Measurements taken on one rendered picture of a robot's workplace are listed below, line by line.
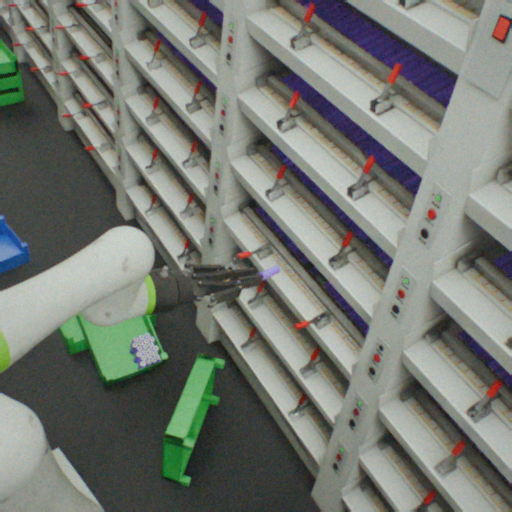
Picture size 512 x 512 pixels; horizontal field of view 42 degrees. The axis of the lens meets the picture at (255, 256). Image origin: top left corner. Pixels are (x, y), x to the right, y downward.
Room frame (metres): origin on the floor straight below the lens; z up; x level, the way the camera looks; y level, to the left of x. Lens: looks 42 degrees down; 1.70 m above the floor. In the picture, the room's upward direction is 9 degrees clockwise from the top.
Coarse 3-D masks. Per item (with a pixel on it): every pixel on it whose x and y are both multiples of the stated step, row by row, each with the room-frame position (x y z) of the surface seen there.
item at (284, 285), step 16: (224, 208) 1.44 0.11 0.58; (240, 208) 1.45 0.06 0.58; (256, 208) 1.48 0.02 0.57; (224, 224) 1.44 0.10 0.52; (240, 224) 1.42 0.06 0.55; (240, 240) 1.36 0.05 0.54; (256, 240) 1.36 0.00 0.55; (256, 256) 1.31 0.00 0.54; (272, 256) 1.30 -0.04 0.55; (288, 272) 1.25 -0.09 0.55; (288, 288) 1.20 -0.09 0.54; (304, 288) 1.20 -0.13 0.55; (288, 304) 1.18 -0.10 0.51; (304, 304) 1.15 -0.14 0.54; (304, 320) 1.12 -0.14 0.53; (320, 336) 1.06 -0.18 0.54; (336, 336) 1.06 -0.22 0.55; (336, 352) 1.02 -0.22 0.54; (352, 352) 1.02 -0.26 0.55; (352, 368) 0.95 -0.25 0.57
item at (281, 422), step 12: (144, 228) 1.95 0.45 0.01; (156, 240) 1.86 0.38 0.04; (168, 264) 1.78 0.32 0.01; (228, 348) 1.42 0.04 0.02; (240, 360) 1.36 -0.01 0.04; (252, 384) 1.29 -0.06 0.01; (264, 396) 1.24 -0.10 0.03; (276, 420) 1.18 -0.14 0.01; (288, 432) 1.13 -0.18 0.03; (300, 444) 1.08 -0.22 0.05; (300, 456) 1.07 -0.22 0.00; (312, 468) 1.03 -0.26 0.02
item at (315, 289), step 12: (252, 216) 1.42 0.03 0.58; (264, 228) 1.38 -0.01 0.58; (264, 240) 1.35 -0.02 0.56; (276, 240) 1.34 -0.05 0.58; (288, 252) 1.29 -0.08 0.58; (288, 264) 1.27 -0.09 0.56; (300, 276) 1.22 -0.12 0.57; (300, 288) 1.19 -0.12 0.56; (312, 288) 1.18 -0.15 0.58; (324, 300) 1.14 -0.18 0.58; (336, 312) 1.11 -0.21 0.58; (336, 324) 1.09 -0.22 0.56; (348, 324) 1.08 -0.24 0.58; (360, 336) 1.04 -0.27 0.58
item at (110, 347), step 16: (80, 320) 1.34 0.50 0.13; (128, 320) 1.42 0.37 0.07; (144, 320) 1.43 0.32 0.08; (96, 336) 1.34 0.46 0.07; (112, 336) 1.36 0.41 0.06; (128, 336) 1.37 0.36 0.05; (96, 352) 1.29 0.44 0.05; (112, 352) 1.31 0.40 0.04; (128, 352) 1.32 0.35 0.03; (160, 352) 1.33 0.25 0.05; (112, 368) 1.26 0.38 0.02; (128, 368) 1.28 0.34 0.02; (144, 368) 1.26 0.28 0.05
